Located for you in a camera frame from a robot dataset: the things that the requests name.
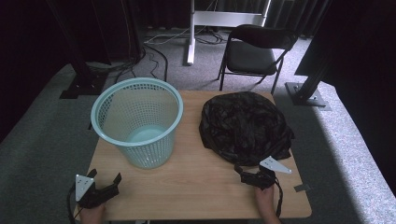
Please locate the black folding chair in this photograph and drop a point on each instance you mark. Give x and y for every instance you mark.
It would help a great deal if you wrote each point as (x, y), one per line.
(253, 56)

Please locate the black metal stand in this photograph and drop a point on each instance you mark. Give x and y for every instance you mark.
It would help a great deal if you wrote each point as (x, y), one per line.
(82, 81)
(306, 93)

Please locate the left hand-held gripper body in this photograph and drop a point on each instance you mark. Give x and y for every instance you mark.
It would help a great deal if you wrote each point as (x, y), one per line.
(93, 196)

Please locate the person's right hand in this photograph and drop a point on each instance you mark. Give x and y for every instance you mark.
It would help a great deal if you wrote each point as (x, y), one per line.
(265, 199)

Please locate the grey tape piece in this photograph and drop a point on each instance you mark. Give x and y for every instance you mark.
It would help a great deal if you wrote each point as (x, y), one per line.
(302, 187)

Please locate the person's left hand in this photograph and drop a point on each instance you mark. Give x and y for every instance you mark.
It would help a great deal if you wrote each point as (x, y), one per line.
(92, 214)

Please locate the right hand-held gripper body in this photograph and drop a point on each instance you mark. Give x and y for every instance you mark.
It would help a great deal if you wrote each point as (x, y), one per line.
(263, 179)

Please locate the black plastic trash bag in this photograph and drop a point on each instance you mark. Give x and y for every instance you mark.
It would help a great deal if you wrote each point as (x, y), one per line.
(246, 127)

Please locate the white metal desk frame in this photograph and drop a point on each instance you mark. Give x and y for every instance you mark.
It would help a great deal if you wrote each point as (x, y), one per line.
(218, 18)

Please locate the light blue mesh waste basket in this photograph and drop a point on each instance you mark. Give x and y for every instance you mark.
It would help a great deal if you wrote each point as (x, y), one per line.
(137, 124)

